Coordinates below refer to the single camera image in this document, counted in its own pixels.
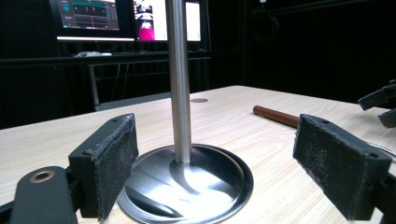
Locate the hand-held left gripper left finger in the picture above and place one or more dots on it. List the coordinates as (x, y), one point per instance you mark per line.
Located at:
(102, 161)

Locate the steel stand with round base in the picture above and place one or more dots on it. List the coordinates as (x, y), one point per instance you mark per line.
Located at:
(180, 93)

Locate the white object on desk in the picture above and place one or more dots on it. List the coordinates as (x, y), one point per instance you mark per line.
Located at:
(91, 54)

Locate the monitor with dark screen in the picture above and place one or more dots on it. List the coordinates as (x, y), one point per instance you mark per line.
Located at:
(90, 15)

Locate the monitor with white screen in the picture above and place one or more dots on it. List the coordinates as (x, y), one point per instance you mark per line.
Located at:
(149, 21)

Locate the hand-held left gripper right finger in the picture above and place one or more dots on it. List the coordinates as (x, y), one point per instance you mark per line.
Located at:
(339, 165)

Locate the round table grommet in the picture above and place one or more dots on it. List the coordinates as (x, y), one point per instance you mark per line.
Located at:
(199, 100)

